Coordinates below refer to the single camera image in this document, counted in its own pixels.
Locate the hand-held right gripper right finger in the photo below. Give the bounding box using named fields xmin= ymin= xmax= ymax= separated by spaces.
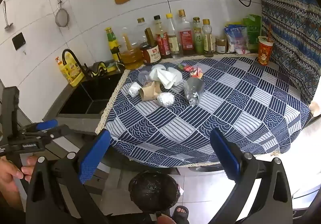
xmin=209 ymin=128 xmax=294 ymax=224

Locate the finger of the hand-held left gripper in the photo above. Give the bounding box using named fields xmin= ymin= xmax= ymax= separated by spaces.
xmin=17 ymin=119 xmax=59 ymax=137
xmin=24 ymin=124 xmax=77 ymax=147

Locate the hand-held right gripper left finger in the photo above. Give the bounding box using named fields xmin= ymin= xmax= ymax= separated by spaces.
xmin=25 ymin=129 xmax=112 ymax=224

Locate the black bag lined bin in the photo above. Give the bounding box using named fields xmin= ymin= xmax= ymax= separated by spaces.
xmin=128 ymin=171 xmax=181 ymax=214

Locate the crushed clear plastic bottle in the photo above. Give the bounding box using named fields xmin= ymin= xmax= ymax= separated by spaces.
xmin=184 ymin=77 xmax=205 ymax=107

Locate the large foil ball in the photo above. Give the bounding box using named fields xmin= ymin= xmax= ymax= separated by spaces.
xmin=157 ymin=92 xmax=175 ymax=108

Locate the red snack wrapper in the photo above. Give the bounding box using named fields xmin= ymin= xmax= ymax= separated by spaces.
xmin=179 ymin=63 xmax=203 ymax=78

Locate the white paper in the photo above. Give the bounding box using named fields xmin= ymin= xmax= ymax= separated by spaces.
xmin=167 ymin=67 xmax=183 ymax=86

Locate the clear plastic cup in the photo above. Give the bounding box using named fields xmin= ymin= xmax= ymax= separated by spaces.
xmin=137 ymin=70 xmax=153 ymax=84

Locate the white tissue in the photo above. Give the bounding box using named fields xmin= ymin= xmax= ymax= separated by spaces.
xmin=150 ymin=64 xmax=176 ymax=89

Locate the person's left forearm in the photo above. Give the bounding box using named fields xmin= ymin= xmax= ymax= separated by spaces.
xmin=0 ymin=181 xmax=25 ymax=212

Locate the person's left hand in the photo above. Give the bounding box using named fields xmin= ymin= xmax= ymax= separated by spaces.
xmin=0 ymin=155 xmax=38 ymax=189

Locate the black sink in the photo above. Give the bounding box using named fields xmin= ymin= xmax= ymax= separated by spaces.
xmin=59 ymin=71 xmax=126 ymax=115

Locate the blue white patterned tablecloth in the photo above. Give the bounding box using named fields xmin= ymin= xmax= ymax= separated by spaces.
xmin=95 ymin=54 xmax=311 ymax=168

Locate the yellow dish soap bottle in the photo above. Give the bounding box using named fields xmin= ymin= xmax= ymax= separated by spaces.
xmin=56 ymin=57 xmax=84 ymax=87

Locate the black faucet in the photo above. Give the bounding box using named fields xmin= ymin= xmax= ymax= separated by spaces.
xmin=62 ymin=49 xmax=101 ymax=79

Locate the yellow black dish cloth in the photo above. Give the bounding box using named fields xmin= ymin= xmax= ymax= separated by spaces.
xmin=91 ymin=62 xmax=118 ymax=75

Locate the black slipper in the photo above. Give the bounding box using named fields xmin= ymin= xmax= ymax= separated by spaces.
xmin=171 ymin=205 xmax=190 ymax=224

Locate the metal ladle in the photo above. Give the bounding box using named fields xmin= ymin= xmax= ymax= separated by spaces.
xmin=3 ymin=1 xmax=13 ymax=30

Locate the person's leg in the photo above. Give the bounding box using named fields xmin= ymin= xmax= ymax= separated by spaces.
xmin=157 ymin=215 xmax=177 ymax=224

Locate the cooking oil jug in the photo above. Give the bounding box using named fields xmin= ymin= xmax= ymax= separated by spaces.
xmin=119 ymin=27 xmax=144 ymax=69

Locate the green yellow label bottle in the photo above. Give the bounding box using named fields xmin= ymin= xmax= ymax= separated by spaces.
xmin=105 ymin=27 xmax=121 ymax=61

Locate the small glass jar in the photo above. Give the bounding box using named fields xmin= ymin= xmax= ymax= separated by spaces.
xmin=215 ymin=38 xmax=227 ymax=53

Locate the red paper cup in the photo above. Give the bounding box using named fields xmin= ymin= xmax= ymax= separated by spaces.
xmin=258 ymin=35 xmax=274 ymax=66

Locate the metal mesh strainer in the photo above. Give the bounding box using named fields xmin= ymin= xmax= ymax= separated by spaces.
xmin=51 ymin=0 xmax=69 ymax=27

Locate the pale bottle yellow cap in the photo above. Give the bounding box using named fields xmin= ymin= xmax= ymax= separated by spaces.
xmin=202 ymin=19 xmax=216 ymax=57

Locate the white blue plastic bag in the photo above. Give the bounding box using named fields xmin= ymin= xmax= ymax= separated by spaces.
xmin=224 ymin=25 xmax=251 ymax=54

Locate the dark sauce bottle white label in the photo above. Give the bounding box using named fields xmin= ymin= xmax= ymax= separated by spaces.
xmin=140 ymin=28 xmax=161 ymax=64

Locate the green oil bottle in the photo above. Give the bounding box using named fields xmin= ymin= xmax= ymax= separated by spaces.
xmin=193 ymin=17 xmax=205 ymax=54

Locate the gold cap red label bottle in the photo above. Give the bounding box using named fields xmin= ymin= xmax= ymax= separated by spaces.
xmin=178 ymin=9 xmax=195 ymax=55

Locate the yellow cap clear bottle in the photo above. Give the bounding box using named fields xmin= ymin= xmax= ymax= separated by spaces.
xmin=166 ymin=13 xmax=180 ymax=58

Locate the green packet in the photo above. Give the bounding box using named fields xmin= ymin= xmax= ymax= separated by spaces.
xmin=243 ymin=14 xmax=262 ymax=53

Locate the black cap red label bottle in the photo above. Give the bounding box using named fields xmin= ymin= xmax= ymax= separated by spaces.
xmin=153 ymin=15 xmax=172 ymax=58

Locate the clear bottle gold cap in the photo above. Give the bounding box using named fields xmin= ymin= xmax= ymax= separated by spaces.
xmin=135 ymin=18 xmax=148 ymax=46

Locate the blue patterned curtain cloth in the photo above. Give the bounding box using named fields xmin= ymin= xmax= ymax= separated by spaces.
xmin=257 ymin=0 xmax=321 ymax=104

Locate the black wall switch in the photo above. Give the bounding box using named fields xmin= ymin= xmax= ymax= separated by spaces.
xmin=12 ymin=33 xmax=26 ymax=51

